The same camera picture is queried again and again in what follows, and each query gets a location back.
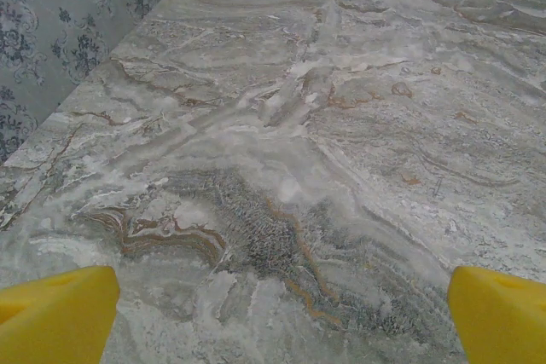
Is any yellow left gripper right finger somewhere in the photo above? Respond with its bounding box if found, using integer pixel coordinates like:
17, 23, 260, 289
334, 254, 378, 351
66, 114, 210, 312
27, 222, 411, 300
447, 265, 546, 364

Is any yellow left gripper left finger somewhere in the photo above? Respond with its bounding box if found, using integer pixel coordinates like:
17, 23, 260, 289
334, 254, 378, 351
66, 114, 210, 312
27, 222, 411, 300
0, 265, 121, 364

